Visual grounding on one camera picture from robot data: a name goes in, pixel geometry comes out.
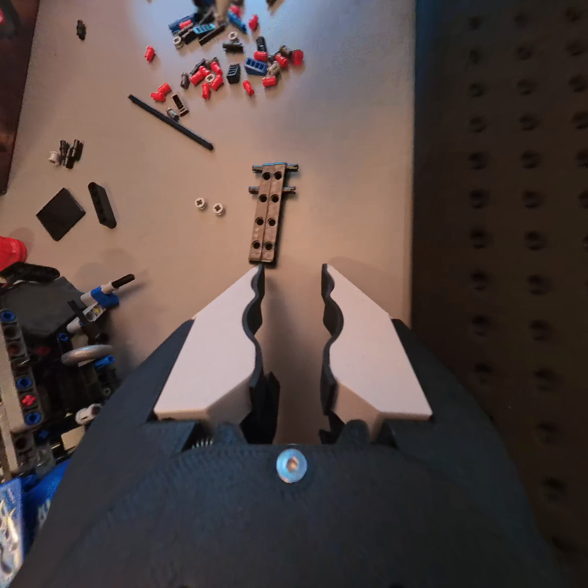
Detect long black axle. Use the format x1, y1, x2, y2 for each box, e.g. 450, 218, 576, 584
129, 94, 215, 151

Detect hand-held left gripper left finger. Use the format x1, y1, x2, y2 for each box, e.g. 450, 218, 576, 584
153, 264, 282, 445

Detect grey desk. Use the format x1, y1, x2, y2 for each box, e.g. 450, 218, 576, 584
0, 0, 417, 405

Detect toy brick truck model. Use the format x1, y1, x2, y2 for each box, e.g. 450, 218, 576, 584
0, 264, 136, 588

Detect black perforated panel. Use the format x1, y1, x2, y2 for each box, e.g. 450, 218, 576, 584
410, 0, 588, 588

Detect black smooth square tile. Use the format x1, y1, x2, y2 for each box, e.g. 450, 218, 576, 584
36, 187, 86, 242

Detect dark printed toy box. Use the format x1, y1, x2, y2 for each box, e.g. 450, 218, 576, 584
0, 0, 40, 196

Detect short black brick beam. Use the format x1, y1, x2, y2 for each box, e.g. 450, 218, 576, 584
87, 182, 118, 229

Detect red toy wheel hub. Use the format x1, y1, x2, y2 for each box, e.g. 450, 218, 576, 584
0, 236, 27, 272

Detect scattered small brick parts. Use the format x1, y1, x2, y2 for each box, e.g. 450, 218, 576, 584
76, 0, 305, 119

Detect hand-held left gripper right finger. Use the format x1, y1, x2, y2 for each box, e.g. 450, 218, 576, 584
319, 264, 433, 443

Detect bunch of small black pins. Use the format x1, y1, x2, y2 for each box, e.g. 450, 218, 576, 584
59, 139, 85, 170

